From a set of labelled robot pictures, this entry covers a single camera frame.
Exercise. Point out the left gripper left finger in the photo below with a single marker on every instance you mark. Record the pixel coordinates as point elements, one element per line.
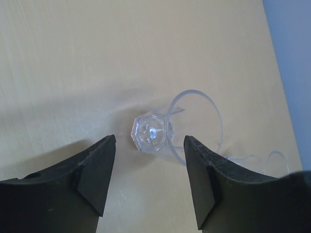
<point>68,197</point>

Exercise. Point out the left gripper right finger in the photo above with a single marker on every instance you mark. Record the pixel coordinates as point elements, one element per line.
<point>229,198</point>

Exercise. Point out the clear glass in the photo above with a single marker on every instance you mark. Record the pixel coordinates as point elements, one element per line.
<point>276,165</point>
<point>161,131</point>

